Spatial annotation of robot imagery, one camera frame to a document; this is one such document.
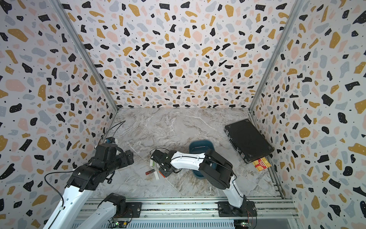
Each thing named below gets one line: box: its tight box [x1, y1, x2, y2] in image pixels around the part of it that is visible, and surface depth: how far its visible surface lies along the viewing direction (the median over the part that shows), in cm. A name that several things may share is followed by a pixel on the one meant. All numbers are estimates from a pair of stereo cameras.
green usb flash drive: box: [149, 158, 155, 167], surface depth 92 cm
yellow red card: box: [252, 156, 273, 172], surface depth 92 cm
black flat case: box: [223, 118, 275, 164], surface depth 97 cm
